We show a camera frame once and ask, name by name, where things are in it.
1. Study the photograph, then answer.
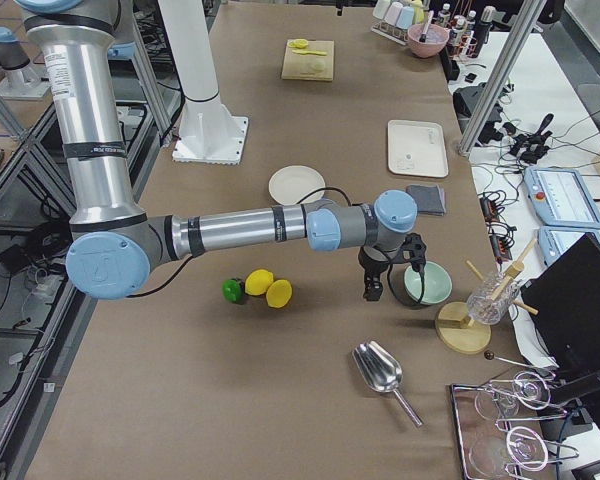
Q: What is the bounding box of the wooden cutting board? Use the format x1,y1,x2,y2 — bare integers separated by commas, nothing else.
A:
281,38,335,82

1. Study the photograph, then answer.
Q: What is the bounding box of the round white plate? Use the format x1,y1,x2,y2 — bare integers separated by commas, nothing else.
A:
268,165,326,205

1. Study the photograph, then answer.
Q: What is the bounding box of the pastel cup rack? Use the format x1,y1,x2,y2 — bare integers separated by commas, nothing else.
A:
371,0,429,45

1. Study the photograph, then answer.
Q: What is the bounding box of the blue teach pendant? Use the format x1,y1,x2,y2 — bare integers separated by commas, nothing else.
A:
537,226,600,267
523,166,600,230

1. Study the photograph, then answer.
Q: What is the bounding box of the green lime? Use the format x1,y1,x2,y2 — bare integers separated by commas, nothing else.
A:
222,278,246,304

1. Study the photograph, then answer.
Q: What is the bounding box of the pink bowl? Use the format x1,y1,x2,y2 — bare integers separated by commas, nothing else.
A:
407,24,449,58

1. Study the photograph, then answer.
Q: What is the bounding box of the metal scoop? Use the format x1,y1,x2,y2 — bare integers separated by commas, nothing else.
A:
352,340,423,428

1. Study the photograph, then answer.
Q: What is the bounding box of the yellow lemon whole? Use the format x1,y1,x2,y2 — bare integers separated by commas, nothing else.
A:
245,269,274,296

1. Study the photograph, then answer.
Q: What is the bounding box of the mint green bowl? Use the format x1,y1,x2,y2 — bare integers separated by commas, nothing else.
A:
403,261,452,305

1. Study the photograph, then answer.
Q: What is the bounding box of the aluminium frame post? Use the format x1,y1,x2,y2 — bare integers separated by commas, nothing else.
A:
458,0,546,157

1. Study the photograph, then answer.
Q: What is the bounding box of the wire glass rack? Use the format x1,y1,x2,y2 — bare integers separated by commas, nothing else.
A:
449,370,579,479

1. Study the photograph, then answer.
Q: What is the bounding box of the grey folded cloth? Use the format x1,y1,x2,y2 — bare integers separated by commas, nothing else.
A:
406,184,446,216

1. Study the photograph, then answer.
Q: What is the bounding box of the clear glass cup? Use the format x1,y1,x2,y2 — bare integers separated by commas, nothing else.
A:
467,272,520,325

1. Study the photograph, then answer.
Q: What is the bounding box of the second grey robot arm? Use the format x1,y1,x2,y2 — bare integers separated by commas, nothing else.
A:
0,26,50,101

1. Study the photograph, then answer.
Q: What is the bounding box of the wooden cup stand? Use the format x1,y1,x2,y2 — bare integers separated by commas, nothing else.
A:
435,238,538,354

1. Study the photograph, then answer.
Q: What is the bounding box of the yellow lemon half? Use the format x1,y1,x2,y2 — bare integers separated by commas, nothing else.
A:
266,279,293,308

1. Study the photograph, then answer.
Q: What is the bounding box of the black monitor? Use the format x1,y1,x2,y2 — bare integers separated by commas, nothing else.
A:
520,232,600,416

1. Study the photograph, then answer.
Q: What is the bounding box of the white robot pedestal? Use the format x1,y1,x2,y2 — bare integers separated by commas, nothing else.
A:
159,0,249,165

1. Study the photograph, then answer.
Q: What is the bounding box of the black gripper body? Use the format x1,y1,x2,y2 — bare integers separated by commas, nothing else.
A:
358,233,426,286

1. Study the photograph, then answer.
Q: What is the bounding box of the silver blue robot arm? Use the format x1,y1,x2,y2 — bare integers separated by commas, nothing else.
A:
20,1,426,301

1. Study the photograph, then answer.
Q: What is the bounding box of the rectangular white tray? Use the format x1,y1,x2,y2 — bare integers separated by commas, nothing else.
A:
387,120,449,178

